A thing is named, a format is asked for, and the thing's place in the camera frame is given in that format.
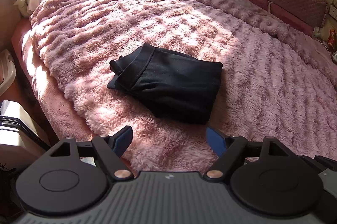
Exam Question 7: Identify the black pants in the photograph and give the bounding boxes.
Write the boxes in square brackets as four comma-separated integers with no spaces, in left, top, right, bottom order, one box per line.
[107,43,223,125]

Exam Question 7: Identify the pink fluffy blanket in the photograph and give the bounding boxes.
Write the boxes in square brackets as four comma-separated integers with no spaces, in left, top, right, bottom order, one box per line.
[22,0,336,172]

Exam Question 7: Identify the white plastic basket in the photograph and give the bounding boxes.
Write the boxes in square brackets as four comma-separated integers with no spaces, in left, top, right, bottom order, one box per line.
[0,49,16,96]

